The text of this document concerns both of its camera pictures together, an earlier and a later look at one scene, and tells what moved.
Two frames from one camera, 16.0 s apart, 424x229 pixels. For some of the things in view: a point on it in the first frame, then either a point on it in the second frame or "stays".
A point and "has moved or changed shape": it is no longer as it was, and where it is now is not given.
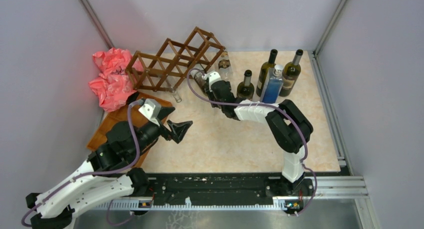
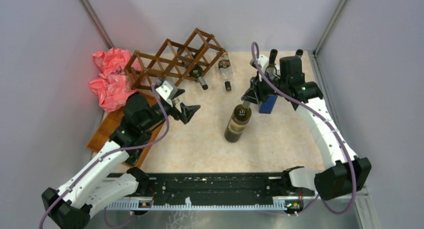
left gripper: x=179 y=129 -> x=186 y=113
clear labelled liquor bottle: x=225 y=67 stays
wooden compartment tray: x=153 y=108 stays
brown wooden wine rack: x=165 y=65 stays
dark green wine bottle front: x=200 y=81 has moved or changed shape
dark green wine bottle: x=245 y=90 -> x=238 y=122
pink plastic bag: x=112 y=85 stays
